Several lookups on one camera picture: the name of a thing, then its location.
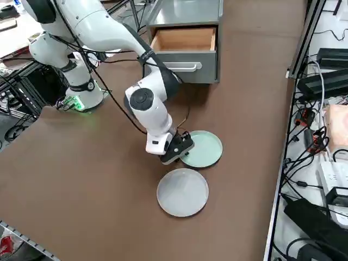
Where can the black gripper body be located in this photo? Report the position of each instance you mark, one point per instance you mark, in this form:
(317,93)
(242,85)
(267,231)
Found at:
(174,149)

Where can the mint green plate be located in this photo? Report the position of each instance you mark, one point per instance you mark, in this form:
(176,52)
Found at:
(204,149)

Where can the pale gray plate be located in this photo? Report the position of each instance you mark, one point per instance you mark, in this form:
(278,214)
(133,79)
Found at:
(182,193)

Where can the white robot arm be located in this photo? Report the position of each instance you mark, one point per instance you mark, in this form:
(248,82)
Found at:
(95,24)

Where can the orange black connector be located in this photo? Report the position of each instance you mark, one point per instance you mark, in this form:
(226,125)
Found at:
(305,115)

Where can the gray steel cabinet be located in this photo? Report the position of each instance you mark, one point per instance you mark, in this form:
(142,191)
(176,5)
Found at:
(187,11)

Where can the black equipment rack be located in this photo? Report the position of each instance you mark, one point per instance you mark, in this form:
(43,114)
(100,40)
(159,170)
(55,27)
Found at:
(32,92)

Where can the white power strip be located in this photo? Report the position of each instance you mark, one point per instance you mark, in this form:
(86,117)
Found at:
(331,176)

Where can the black elongated power adapter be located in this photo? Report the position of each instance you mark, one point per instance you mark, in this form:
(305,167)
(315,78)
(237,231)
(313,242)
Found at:
(333,55)
(323,83)

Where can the pale pink box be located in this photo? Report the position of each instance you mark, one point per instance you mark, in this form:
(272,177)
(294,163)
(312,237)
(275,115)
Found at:
(338,130)

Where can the small black adapter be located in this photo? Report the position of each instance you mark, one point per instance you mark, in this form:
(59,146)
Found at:
(337,195)

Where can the red drink can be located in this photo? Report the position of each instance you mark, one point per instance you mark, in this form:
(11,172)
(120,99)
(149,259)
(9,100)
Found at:
(6,244)

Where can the aluminium profile post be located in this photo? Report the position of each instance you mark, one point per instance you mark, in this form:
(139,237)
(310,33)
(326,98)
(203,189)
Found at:
(304,43)

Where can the perforated aluminium rail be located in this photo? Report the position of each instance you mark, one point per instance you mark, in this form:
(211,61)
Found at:
(27,238)

